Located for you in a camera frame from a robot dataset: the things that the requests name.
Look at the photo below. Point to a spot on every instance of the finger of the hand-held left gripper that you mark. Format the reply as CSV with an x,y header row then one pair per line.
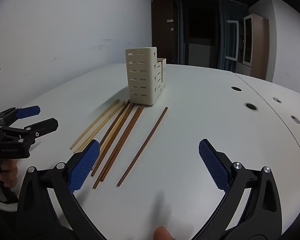
x,y
28,111
46,126

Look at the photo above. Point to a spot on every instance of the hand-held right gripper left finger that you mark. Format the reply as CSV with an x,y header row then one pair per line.
x,y
85,165

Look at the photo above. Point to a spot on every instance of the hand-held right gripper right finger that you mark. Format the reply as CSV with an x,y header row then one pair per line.
x,y
213,165

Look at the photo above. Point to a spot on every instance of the group of wooden chopsticks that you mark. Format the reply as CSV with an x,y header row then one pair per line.
x,y
119,142

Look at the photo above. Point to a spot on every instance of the cream plastic utensil holder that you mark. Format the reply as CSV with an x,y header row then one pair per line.
x,y
140,80

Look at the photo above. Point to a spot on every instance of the person's left hand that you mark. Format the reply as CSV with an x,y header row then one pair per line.
x,y
8,173

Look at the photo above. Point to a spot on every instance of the person's right hand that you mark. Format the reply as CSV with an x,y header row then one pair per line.
x,y
163,234

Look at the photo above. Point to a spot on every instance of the wide blue curtain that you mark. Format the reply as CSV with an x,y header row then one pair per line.
x,y
223,42

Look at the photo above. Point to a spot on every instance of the wooden glass-door cabinet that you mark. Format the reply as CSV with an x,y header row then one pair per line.
x,y
256,45

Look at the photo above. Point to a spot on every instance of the narrow blue curtain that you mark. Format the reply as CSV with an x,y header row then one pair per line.
x,y
181,30

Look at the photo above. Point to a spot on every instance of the dark window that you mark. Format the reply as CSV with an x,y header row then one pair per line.
x,y
202,22

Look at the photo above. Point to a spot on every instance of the dark brown wooden cabinet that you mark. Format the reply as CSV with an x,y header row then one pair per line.
x,y
162,30

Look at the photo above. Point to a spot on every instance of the white window frame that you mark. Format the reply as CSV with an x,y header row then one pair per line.
x,y
232,40

